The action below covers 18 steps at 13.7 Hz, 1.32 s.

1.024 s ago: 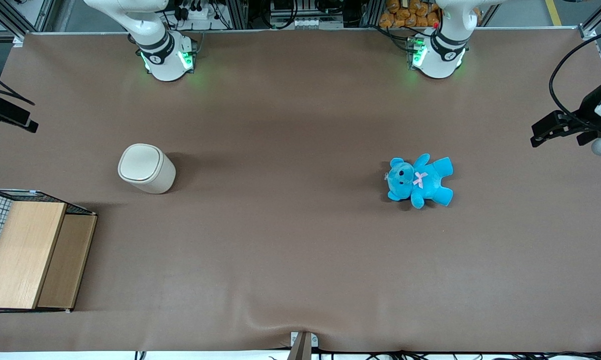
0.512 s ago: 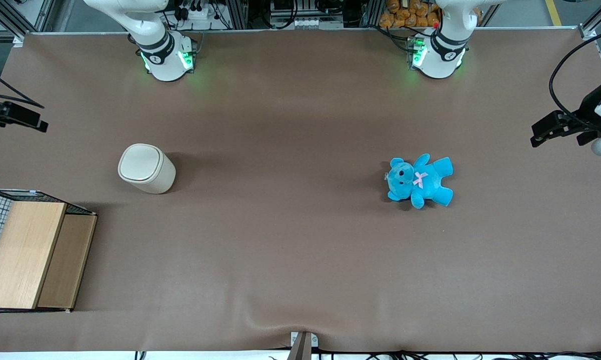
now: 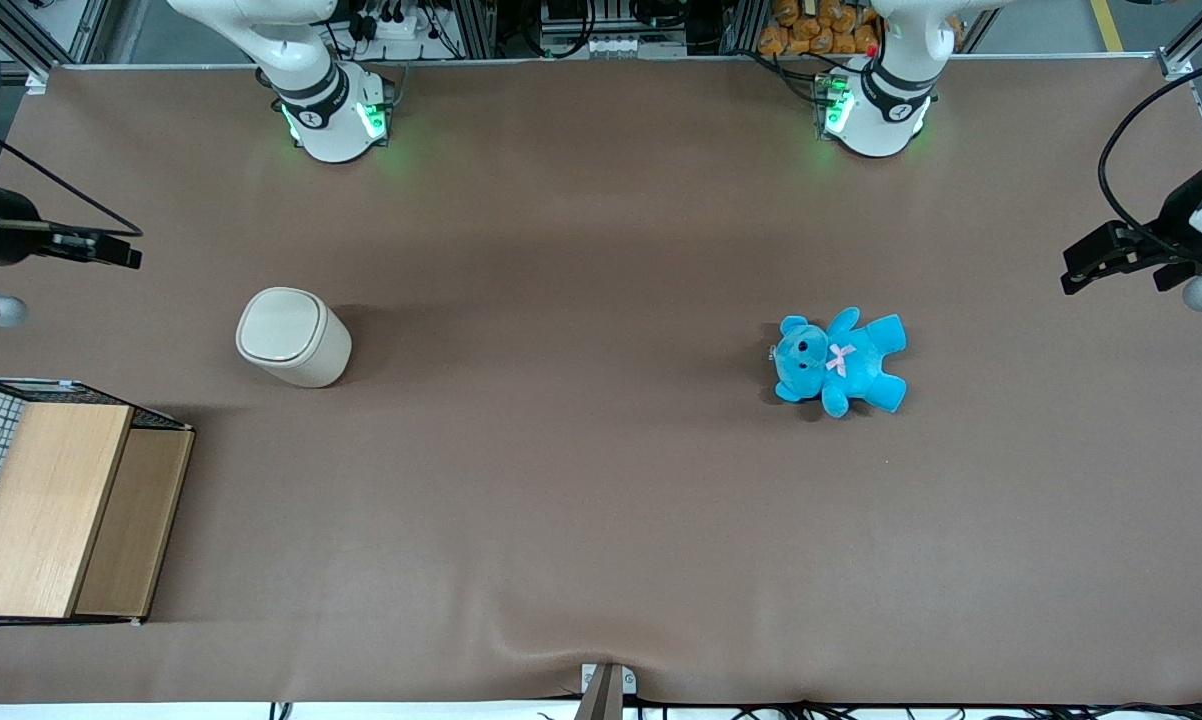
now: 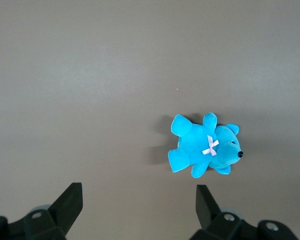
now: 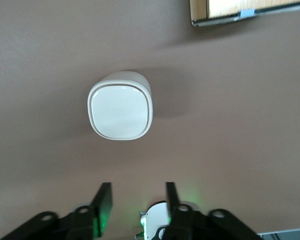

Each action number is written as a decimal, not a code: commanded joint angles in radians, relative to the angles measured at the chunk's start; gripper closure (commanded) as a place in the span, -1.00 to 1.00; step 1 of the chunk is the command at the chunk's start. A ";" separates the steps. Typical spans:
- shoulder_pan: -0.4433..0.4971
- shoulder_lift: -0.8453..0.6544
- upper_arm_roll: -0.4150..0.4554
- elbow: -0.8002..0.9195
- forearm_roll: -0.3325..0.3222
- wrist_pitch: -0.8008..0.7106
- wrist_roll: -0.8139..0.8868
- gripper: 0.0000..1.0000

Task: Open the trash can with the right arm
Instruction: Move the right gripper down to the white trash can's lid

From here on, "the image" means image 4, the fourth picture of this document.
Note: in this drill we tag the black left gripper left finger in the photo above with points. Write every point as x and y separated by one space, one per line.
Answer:
65 210

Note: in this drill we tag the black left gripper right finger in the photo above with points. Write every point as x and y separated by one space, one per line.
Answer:
210 212

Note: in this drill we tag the blue plush teddy bear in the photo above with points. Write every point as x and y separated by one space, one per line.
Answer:
205 147

